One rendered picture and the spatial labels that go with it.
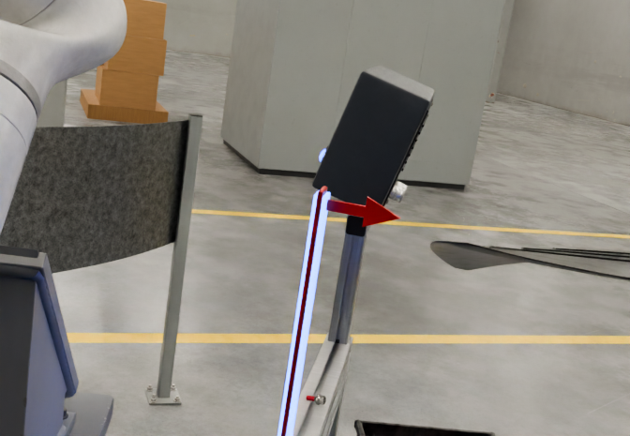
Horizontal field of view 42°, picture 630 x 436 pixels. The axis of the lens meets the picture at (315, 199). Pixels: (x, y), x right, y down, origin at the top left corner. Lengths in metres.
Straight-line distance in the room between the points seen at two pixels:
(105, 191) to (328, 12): 4.57
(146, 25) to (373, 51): 2.63
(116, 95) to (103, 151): 6.25
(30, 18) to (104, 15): 0.07
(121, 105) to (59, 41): 7.77
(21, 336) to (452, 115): 6.79
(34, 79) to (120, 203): 1.66
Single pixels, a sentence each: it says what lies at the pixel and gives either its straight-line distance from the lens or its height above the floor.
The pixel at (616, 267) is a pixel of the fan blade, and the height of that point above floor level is 1.18.
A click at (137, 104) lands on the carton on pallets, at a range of 8.58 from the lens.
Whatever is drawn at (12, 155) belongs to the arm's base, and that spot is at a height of 1.17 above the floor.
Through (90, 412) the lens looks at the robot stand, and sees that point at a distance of 0.82.
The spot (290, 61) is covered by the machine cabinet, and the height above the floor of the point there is 0.94.
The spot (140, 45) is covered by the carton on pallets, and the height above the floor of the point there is 0.78.
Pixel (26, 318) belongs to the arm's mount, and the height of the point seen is 1.09.
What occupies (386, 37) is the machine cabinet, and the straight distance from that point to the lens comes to 6.92.
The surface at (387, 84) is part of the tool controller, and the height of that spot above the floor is 1.24.
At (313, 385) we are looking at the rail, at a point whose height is 0.86.
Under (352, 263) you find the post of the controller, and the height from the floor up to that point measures 0.98.
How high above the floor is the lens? 1.32
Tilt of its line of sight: 12 degrees down
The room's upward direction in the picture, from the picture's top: 9 degrees clockwise
